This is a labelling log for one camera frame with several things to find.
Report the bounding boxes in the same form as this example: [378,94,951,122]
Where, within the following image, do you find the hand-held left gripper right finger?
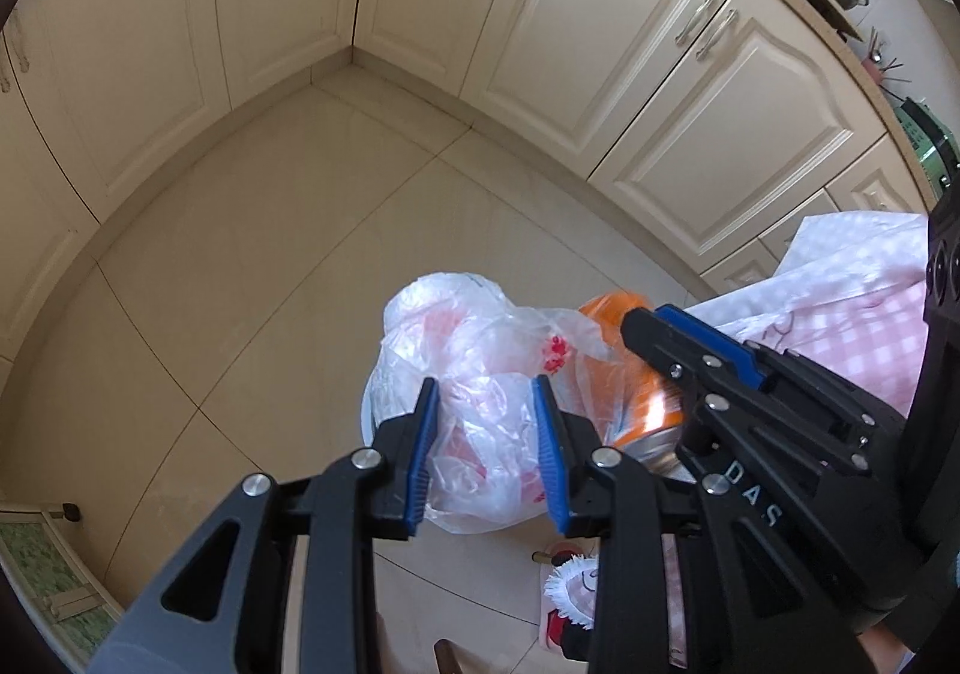
[529,374,877,674]

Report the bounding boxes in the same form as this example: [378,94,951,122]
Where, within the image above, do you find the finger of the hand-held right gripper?
[622,308,876,474]
[657,303,910,452]

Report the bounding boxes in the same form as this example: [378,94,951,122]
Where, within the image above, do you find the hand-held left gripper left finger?
[90,376,443,674]

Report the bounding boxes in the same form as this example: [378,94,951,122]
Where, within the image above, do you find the orange snack packet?
[577,291,687,474]

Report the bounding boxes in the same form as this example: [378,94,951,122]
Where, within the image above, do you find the clear plastic bag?
[364,271,627,536]

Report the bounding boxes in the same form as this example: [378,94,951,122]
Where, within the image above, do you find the person's right forearm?
[862,625,920,674]

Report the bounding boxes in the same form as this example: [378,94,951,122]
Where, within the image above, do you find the pink checked tablecloth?
[540,269,931,674]

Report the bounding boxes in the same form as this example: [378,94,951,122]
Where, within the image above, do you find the white lace cloth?
[686,213,928,345]

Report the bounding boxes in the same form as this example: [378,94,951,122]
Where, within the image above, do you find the red plastic object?
[544,610,597,658]

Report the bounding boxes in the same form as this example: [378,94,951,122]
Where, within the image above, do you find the green electric cooker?
[892,97,960,195]

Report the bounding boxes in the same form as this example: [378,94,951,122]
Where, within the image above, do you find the cream lower cabinets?
[0,0,931,360]

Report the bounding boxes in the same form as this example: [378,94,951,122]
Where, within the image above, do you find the pink utensil cup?
[866,28,910,85]

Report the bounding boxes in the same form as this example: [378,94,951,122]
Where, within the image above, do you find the green patterned mat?
[0,520,102,619]

